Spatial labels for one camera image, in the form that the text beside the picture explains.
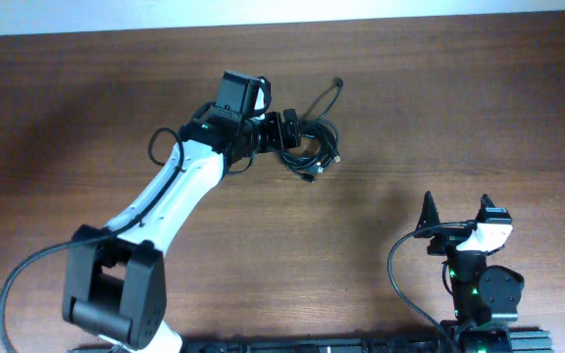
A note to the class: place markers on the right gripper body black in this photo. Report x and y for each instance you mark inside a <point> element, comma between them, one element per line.
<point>447,242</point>

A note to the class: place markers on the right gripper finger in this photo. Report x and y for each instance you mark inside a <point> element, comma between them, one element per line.
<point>429,217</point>
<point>486,202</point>

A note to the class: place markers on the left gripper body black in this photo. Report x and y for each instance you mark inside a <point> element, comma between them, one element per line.
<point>266,133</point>

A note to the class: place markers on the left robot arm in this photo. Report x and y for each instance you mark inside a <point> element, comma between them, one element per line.
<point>115,284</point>

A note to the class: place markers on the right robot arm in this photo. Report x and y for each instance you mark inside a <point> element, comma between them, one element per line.
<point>485,297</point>

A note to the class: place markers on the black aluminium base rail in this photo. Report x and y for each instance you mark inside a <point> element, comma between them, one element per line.
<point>515,341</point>

